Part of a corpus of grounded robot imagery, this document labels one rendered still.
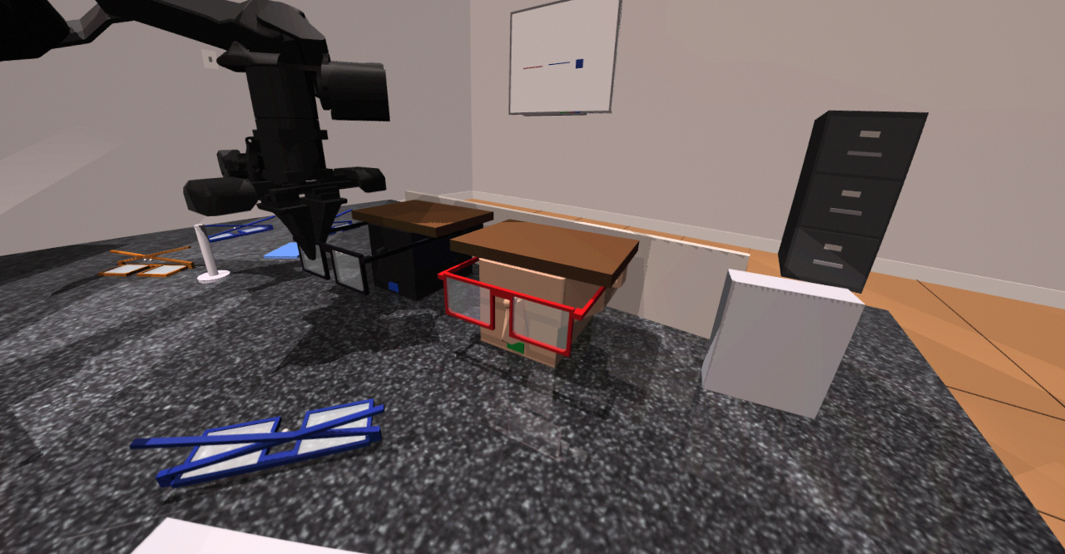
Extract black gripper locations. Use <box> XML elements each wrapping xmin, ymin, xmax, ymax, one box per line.
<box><xmin>183</xmin><ymin>118</ymin><xmax>387</xmax><ymax>260</ymax></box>

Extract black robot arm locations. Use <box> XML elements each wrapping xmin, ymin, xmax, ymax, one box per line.
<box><xmin>0</xmin><ymin>0</ymin><xmax>390</xmax><ymax>182</ymax></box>

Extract blue flat square plate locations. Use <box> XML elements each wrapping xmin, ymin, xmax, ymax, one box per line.
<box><xmin>264</xmin><ymin>242</ymin><xmax>300</xmax><ymax>259</ymax></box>

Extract red glasses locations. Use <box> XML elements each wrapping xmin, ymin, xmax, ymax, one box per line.
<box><xmin>438</xmin><ymin>257</ymin><xmax>607</xmax><ymax>357</ymax></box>

